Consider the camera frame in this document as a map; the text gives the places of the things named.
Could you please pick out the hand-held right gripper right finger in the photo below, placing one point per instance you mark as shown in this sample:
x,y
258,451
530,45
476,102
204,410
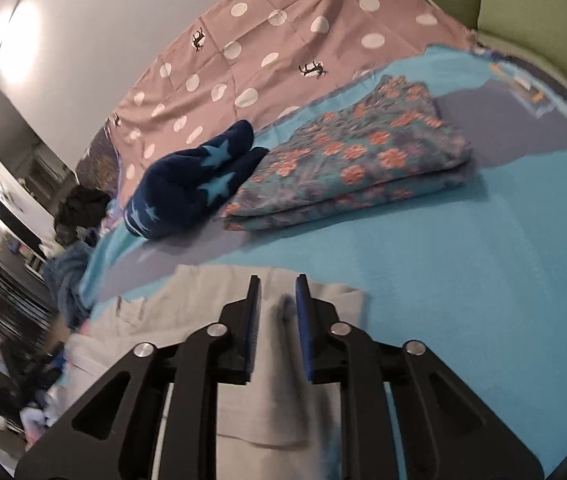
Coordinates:
x,y
304,332

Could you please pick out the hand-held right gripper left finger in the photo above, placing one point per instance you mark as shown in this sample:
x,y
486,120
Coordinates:
x,y
253,332

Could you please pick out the grey t-shirt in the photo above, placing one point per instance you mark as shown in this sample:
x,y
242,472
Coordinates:
x,y
188,302

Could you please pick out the blue-grey clothes pile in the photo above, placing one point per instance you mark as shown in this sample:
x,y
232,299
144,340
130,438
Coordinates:
x,y
68,275

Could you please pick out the dark clothes pile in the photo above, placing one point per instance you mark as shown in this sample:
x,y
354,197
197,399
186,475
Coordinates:
x,y
83,205

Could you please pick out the navy star print cloth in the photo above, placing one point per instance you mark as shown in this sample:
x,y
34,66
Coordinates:
x,y
178,190

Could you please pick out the folded floral cloth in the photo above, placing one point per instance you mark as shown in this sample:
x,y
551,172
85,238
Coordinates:
x,y
353,160

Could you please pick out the tree print cloth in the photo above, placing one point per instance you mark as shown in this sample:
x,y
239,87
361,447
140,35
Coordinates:
x,y
98,165

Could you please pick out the pink polka dot sheet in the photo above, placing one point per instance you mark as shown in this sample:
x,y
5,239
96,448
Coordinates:
x,y
288,35

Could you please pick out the green pillow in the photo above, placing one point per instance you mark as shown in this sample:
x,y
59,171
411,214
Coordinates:
x,y
528,20

